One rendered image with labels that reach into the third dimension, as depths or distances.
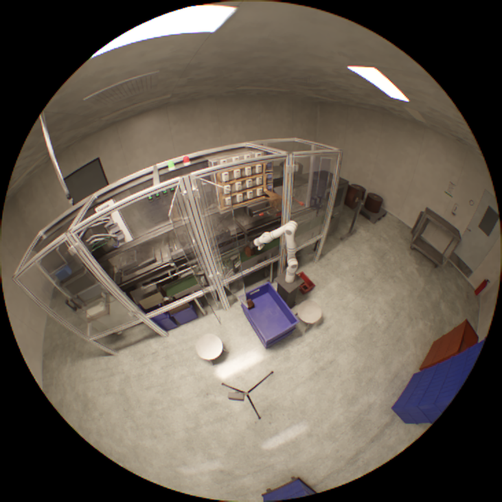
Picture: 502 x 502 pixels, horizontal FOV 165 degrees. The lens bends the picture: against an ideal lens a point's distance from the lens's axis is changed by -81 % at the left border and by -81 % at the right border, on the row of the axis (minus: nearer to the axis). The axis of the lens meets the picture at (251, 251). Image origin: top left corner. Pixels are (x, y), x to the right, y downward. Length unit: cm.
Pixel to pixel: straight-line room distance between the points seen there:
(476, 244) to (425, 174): 218
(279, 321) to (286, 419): 118
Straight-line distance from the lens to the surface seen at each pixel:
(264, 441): 221
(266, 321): 204
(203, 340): 203
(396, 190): 542
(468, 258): 558
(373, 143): 558
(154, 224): 191
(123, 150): 448
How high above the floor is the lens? 211
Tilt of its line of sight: 45 degrees down
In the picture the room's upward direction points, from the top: 5 degrees counter-clockwise
